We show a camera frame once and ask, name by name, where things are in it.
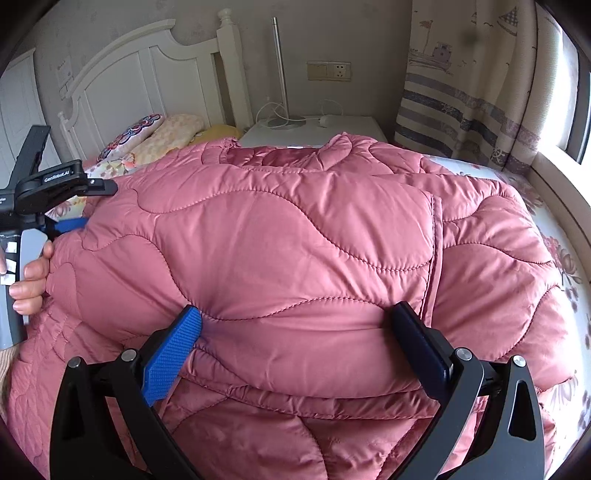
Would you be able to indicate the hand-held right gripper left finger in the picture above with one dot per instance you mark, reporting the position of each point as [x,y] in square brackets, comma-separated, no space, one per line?
[168,355]

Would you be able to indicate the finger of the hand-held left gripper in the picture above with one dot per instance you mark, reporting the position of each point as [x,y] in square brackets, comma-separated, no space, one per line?
[69,225]
[99,187]

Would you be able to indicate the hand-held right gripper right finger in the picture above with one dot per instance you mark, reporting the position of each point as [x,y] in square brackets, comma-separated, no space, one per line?
[422,350]

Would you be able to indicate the pink quilted jacket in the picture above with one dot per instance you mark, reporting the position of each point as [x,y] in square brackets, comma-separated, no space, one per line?
[295,254]

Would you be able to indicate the person's left hand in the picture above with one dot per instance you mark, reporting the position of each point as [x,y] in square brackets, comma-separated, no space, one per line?
[32,290]

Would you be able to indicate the embroidered patterned pillow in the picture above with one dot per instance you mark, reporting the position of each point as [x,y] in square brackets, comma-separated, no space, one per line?
[131,134]

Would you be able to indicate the white door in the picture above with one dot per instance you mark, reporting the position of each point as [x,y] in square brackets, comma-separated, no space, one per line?
[21,101]

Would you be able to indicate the pale floral pillow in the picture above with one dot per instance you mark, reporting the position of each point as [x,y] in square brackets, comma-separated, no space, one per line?
[175,131]

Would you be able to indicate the white wooden headboard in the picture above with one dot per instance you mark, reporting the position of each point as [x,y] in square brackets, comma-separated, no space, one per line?
[152,78]

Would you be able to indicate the yellow pillow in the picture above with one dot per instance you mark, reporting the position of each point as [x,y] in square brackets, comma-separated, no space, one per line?
[219,133]

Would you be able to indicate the floral bedsheet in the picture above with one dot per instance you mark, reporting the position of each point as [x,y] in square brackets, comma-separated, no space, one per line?
[558,249]

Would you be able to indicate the white nightstand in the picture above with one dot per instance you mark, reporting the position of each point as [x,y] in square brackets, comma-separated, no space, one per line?
[286,134]

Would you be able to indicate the beige windowsill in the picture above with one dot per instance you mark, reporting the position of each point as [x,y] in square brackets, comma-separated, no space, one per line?
[565,194]

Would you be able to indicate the silver desk lamp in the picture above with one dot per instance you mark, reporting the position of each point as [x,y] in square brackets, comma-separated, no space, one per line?
[280,69]

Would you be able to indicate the white charger plug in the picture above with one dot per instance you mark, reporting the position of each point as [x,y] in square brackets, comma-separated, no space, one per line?
[325,121]

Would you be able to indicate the ship print curtain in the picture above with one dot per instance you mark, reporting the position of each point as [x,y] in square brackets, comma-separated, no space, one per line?
[466,83]

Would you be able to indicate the window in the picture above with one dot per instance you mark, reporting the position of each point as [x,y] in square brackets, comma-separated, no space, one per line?
[579,101]

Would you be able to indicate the beige wall switch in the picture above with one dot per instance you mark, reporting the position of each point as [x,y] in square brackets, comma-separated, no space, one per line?
[318,70]

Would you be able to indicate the beige wall socket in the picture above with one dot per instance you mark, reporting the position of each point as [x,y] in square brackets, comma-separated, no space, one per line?
[340,71]

